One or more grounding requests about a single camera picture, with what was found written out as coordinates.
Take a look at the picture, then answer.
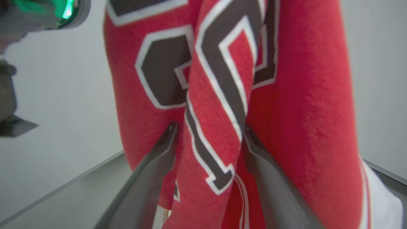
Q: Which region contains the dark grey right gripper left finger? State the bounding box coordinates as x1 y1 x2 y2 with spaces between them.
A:
94 122 179 229

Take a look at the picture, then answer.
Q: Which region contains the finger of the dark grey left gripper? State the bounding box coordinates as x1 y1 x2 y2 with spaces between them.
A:
0 115 38 138

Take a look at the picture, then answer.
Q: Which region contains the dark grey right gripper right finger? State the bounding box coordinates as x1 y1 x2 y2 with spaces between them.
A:
243 125 325 229

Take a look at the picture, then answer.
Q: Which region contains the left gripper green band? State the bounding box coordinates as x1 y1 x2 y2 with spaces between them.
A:
0 0 91 122

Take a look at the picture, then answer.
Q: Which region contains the red basketball jersey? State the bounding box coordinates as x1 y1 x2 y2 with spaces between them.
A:
103 0 404 229

